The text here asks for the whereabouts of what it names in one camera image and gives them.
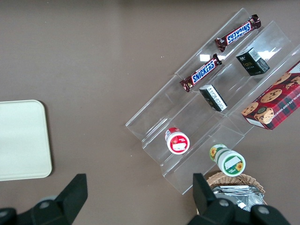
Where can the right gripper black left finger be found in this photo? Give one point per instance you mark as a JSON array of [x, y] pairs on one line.
[[58, 211]]

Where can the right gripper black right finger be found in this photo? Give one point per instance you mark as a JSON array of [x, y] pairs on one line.
[[211, 211]]

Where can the light wicker basket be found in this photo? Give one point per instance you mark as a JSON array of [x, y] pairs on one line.
[[234, 180]]

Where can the beige plastic tray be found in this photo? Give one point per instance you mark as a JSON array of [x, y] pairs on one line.
[[23, 140]]

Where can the aluminium foil container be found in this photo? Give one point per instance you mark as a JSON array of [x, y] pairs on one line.
[[243, 194]]

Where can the green sunflower yogurt cup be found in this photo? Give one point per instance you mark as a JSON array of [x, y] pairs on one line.
[[230, 164]]

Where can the red strawberry yogurt cup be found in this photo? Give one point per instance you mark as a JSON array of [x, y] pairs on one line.
[[178, 143]]

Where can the clear acrylic stepped shelf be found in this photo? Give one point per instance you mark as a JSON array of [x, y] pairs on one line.
[[187, 117]]

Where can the small black carton box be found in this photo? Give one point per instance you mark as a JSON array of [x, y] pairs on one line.
[[252, 63], [213, 98]]

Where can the red tartan cookie box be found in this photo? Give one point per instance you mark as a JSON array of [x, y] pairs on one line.
[[274, 100]]

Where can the Snickers chocolate bar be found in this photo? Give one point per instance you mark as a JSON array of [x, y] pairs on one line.
[[202, 72], [237, 32]]

